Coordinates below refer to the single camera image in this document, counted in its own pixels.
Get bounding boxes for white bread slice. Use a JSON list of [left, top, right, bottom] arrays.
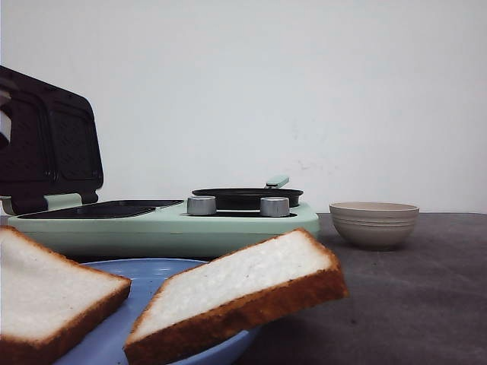
[[124, 228, 349, 364], [1, 226, 131, 364]]

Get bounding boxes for left silver control knob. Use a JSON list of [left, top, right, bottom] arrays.
[[186, 195, 217, 216]]

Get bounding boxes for beige ribbed ceramic bowl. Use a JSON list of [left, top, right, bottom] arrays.
[[329, 202, 419, 250]]

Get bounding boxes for breakfast maker hinged lid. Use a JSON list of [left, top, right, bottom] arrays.
[[1, 67, 103, 215]]

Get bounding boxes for mint green breakfast maker base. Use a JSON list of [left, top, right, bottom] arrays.
[[7, 198, 320, 258]]

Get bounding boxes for right silver control knob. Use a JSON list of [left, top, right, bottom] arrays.
[[259, 197, 290, 217]]

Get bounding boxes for blue plastic plate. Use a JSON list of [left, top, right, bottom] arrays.
[[56, 258, 260, 365]]

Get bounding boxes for black frying pan green handle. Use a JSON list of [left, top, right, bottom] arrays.
[[192, 175, 304, 210]]

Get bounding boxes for silver control knob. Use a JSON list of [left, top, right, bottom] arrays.
[[186, 195, 217, 216], [259, 197, 290, 217]]

